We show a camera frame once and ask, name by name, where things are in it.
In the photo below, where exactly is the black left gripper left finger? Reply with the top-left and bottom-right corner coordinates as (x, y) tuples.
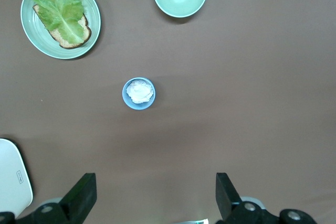
(15, 173), (97, 224)

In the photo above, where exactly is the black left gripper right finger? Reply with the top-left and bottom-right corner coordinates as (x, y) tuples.
(215, 173), (320, 224)

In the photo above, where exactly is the blue cup holding white paper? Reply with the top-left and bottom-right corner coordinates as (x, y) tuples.
(122, 77), (156, 110)

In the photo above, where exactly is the white toaster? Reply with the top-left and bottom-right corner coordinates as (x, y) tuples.
(0, 138), (34, 217)

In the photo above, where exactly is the brown table cover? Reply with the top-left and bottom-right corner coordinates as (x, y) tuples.
(0, 0), (336, 224)

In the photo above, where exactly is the toast bread slice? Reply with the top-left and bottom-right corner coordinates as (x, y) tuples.
(32, 4), (92, 50)

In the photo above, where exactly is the pale green plate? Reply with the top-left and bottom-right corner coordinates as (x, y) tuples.
(20, 0), (101, 60)

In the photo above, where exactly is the green lettuce leaf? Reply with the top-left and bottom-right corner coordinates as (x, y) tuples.
(28, 0), (85, 44)

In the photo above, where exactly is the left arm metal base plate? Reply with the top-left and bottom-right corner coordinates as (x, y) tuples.
(180, 218), (209, 224)

